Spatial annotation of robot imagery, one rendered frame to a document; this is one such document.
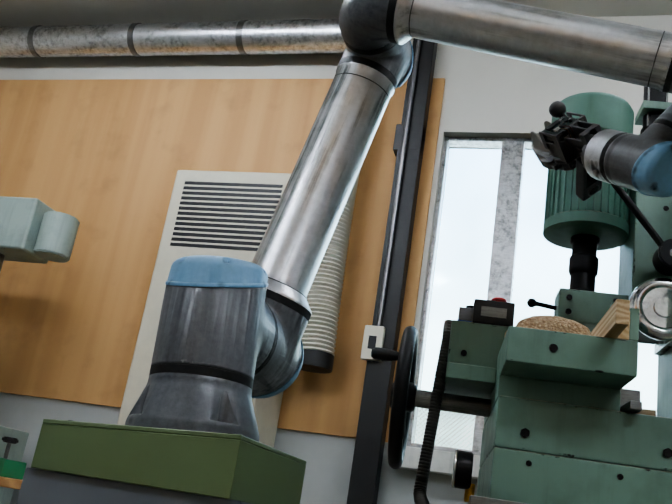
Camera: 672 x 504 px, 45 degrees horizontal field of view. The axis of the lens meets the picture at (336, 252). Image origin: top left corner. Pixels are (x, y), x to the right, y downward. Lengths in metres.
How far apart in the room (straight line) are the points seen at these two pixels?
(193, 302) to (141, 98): 2.89
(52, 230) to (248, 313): 2.22
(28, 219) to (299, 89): 1.28
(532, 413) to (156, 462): 0.70
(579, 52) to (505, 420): 0.62
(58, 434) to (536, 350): 0.75
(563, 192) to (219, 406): 0.93
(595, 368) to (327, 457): 1.85
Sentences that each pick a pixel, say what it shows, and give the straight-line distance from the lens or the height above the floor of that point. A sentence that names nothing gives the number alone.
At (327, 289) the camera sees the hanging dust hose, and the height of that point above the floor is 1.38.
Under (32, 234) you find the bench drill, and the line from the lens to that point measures 3.40.
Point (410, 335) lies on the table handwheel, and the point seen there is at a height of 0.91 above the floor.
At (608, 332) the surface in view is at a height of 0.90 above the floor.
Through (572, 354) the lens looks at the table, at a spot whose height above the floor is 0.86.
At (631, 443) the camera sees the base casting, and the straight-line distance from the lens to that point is 1.49.
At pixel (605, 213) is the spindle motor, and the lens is 1.74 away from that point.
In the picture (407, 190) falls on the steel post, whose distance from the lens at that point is 3.25.
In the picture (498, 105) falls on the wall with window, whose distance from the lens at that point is 3.47.
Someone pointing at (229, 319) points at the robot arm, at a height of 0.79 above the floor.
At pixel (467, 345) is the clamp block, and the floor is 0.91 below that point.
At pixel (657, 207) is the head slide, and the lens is 1.78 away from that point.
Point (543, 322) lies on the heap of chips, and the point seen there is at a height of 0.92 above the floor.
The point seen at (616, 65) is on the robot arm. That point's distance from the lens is 1.33.
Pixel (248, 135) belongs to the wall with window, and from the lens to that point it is 3.65.
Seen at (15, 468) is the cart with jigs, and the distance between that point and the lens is 2.63.
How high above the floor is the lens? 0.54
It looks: 19 degrees up
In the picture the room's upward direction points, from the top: 9 degrees clockwise
